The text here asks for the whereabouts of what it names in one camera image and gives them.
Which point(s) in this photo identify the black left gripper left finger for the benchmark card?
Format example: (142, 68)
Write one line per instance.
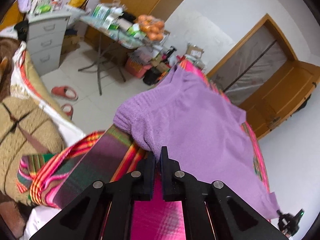
(103, 210)

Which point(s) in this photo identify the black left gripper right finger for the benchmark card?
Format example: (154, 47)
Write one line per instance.
(212, 210)

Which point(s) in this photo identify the purple fleece garment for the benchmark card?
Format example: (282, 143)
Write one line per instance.
(201, 130)

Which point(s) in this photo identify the folding side table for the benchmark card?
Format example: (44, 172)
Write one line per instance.
(113, 40)

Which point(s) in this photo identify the pink plaid bed sheet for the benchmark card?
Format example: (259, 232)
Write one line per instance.
(56, 181)

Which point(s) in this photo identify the red slipper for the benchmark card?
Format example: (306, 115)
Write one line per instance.
(65, 92)
(68, 110)

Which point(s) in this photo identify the beige quilted blanket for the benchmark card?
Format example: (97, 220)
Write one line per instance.
(25, 130)

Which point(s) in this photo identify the wooden door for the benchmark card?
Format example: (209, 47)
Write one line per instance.
(280, 96)

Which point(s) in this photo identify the plastic covered doorway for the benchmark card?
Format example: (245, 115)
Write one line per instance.
(252, 61)

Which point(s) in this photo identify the cardboard box with label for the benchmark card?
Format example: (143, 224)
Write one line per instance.
(194, 51)

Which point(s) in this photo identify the white green medicine box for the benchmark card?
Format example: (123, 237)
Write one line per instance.
(111, 22)

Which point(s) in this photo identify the grey filing cabinet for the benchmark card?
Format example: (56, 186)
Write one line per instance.
(44, 41)

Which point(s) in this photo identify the bag of oranges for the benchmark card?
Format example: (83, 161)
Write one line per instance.
(152, 27)

